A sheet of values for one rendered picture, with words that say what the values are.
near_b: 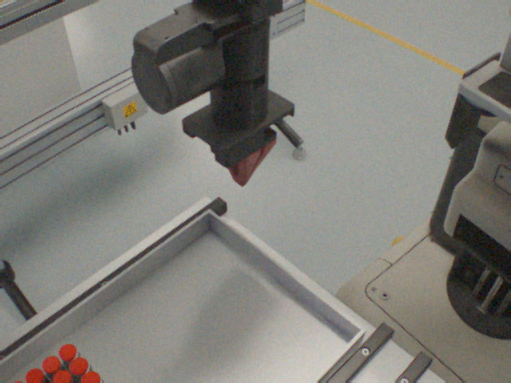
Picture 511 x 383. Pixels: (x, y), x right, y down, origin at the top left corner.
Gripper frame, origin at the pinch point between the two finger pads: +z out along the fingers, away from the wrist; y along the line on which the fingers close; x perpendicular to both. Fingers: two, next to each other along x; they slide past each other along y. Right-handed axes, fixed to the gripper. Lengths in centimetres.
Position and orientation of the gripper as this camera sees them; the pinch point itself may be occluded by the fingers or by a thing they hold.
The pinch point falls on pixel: (240, 178)
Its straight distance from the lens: 60.8
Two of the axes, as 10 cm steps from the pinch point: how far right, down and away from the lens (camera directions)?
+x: 7.1, 5.1, -4.9
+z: -0.1, 7.0, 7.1
